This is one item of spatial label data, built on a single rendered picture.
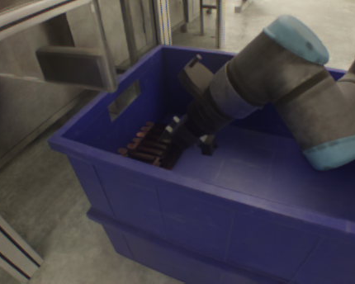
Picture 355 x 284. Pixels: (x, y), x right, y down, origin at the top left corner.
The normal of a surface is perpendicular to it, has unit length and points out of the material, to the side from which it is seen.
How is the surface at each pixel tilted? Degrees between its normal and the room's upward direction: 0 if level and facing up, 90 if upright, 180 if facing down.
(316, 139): 79
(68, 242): 0
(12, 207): 0
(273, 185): 0
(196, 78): 40
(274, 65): 72
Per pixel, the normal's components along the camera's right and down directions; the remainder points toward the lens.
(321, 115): -0.37, 0.06
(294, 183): -0.07, -0.76
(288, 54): -0.54, 0.48
